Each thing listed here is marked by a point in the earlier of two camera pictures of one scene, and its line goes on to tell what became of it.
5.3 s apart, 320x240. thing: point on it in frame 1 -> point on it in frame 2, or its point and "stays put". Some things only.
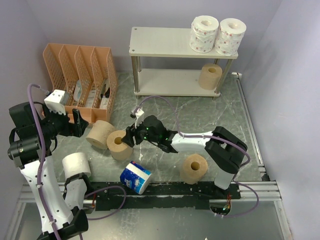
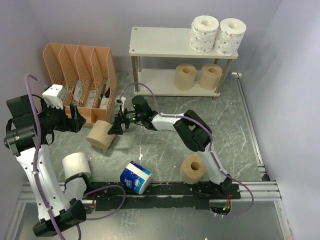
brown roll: x=209 y=76 stays put
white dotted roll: x=203 y=31 stays put
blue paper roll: x=135 y=177 stays put
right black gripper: x=128 y=138 -> x=116 y=128
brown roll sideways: x=98 y=134 stays put
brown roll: x=118 y=150 -> x=185 y=76
